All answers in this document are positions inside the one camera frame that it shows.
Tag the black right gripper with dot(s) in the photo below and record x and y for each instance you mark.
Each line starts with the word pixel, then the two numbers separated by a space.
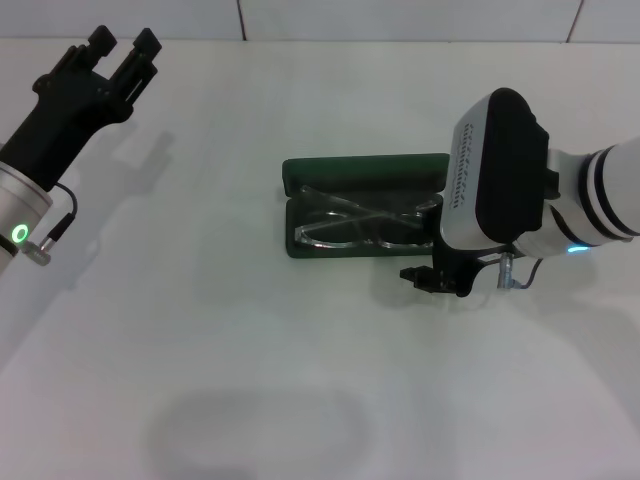
pixel 455 265

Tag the clear white glasses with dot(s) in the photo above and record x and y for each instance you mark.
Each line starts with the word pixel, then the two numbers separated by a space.
pixel 362 216

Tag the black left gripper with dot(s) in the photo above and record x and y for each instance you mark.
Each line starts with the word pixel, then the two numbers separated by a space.
pixel 60 130

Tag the green glasses case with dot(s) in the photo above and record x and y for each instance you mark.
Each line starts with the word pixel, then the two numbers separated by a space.
pixel 350 172

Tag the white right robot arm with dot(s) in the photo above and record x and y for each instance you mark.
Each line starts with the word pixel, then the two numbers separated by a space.
pixel 600 200

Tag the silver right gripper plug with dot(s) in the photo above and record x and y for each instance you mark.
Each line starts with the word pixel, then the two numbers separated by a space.
pixel 504 275

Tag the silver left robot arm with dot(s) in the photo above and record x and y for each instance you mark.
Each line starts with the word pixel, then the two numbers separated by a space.
pixel 20 210

